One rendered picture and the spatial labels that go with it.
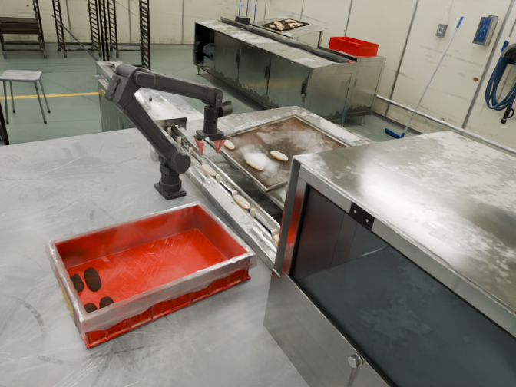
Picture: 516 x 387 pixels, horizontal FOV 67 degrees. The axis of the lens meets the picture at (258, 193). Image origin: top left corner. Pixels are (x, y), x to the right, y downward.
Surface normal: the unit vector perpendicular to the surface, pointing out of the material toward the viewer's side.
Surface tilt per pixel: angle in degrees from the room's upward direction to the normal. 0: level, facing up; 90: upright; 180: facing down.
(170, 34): 90
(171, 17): 90
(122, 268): 0
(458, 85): 90
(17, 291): 0
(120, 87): 60
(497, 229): 0
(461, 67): 90
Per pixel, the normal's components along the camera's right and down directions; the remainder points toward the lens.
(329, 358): -0.84, 0.18
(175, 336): 0.11, -0.86
